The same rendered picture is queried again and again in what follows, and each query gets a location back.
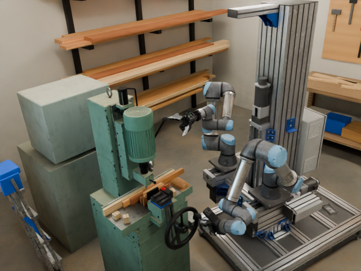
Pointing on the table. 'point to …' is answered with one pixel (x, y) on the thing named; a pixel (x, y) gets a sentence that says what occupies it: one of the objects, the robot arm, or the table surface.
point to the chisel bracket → (143, 177)
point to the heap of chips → (179, 183)
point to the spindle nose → (144, 168)
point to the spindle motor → (139, 134)
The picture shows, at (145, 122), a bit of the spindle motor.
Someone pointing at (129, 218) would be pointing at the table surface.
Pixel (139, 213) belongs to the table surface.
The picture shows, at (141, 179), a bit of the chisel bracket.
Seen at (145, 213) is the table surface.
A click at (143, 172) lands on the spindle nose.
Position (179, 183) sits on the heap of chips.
